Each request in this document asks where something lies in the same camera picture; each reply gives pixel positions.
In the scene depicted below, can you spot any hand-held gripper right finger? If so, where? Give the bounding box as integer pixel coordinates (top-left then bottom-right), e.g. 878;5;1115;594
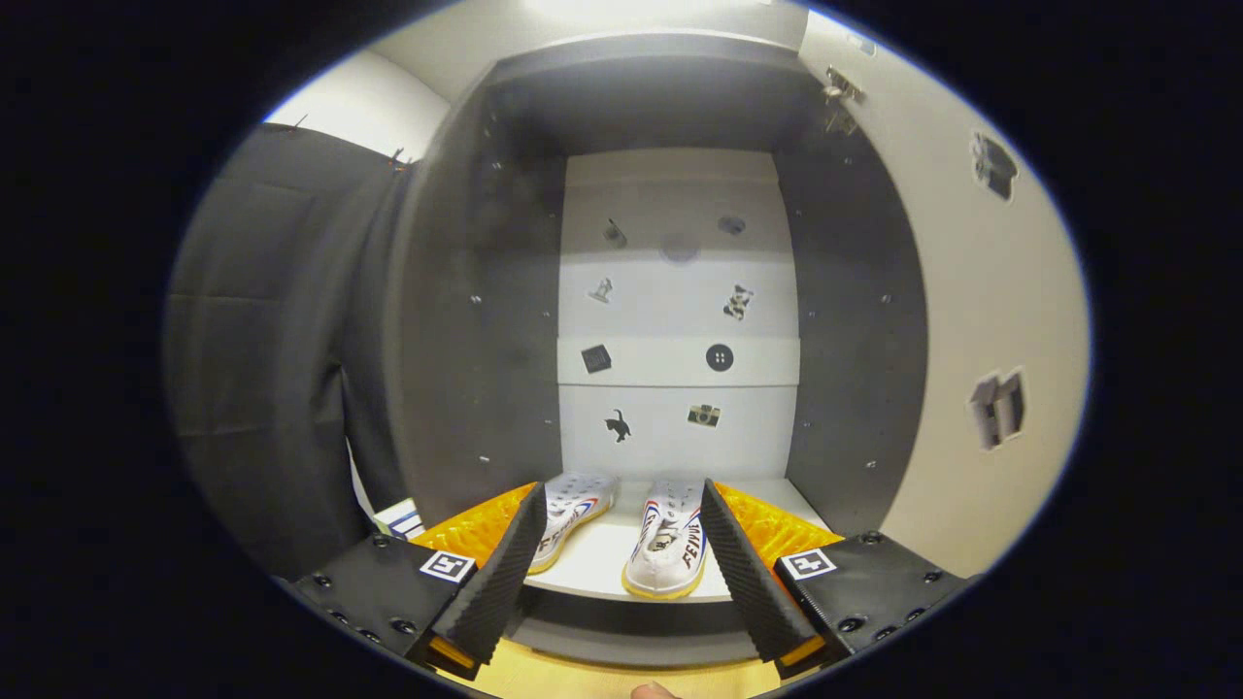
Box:
699;479;967;681

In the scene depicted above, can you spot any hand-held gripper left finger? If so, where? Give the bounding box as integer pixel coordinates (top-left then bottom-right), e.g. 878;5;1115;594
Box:
291;483;548;681

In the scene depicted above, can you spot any white canvas shoe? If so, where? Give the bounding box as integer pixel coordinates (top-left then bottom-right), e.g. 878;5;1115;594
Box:
621;481;707;601
527;473;620;576

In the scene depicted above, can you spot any dark grey shoe cabinet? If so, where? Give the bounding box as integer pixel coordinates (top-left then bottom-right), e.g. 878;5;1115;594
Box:
384;29;933;671

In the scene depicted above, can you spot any metal door hinge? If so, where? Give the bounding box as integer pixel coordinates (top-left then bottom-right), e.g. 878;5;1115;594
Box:
823;65;865;135

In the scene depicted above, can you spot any white book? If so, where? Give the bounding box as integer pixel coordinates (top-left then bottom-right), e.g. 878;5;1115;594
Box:
374;498;425;540

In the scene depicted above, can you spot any large ceiling light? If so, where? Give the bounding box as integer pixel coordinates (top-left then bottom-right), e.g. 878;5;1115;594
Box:
524;0;788;22

